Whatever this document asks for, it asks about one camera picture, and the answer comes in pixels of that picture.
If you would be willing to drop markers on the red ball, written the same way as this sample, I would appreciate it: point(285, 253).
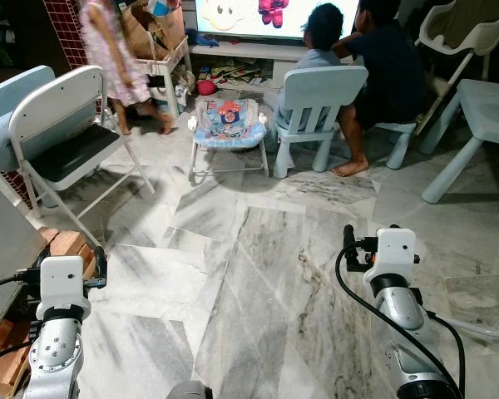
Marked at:
point(206, 86)

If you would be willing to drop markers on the grey left robot leg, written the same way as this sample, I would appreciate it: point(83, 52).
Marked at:
point(189, 391)

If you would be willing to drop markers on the child in light blue shirt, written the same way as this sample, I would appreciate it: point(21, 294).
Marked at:
point(320, 33)

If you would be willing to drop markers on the white baby high chair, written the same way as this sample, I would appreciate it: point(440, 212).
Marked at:
point(466, 33)

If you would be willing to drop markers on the brown paper bag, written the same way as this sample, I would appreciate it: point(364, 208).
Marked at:
point(150, 29)

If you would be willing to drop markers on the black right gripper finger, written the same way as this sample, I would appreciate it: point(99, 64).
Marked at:
point(349, 238)

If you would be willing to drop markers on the white shelf cart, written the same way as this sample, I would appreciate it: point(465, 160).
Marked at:
point(170, 71)

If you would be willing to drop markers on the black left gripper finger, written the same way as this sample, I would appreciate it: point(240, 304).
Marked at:
point(101, 263)

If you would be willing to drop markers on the light blue plastic stool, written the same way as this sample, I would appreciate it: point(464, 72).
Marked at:
point(397, 141)

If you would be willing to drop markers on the white television stand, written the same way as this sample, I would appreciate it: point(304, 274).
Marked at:
point(233, 51)

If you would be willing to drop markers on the girl in pink dress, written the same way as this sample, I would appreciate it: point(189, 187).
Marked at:
point(108, 50)

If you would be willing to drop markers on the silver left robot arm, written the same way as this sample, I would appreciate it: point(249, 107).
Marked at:
point(54, 349)

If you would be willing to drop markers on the orange brick stack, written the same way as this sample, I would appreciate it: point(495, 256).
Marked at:
point(66, 245)
point(4, 357)

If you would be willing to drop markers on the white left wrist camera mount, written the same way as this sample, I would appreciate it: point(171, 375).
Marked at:
point(62, 278)

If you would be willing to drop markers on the child in dark shirt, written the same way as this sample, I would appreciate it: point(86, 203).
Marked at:
point(391, 66)

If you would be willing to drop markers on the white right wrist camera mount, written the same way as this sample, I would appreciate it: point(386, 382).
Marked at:
point(397, 249)

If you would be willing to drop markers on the blue patterned baby bouncer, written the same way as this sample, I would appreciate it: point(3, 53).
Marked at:
point(229, 120)

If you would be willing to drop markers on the light blue padded chair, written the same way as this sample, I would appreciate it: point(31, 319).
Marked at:
point(17, 87)

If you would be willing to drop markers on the flat screen television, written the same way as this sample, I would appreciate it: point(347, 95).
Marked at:
point(274, 17)

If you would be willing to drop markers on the white metal tube frame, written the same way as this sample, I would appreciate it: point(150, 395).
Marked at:
point(474, 326)

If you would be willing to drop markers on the light blue plastic kids chair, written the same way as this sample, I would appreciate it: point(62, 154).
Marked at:
point(320, 87)

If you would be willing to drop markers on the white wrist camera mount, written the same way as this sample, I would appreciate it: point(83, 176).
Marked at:
point(397, 249)
point(62, 278)

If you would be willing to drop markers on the light blue plastic kids table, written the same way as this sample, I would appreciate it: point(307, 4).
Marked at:
point(482, 108)

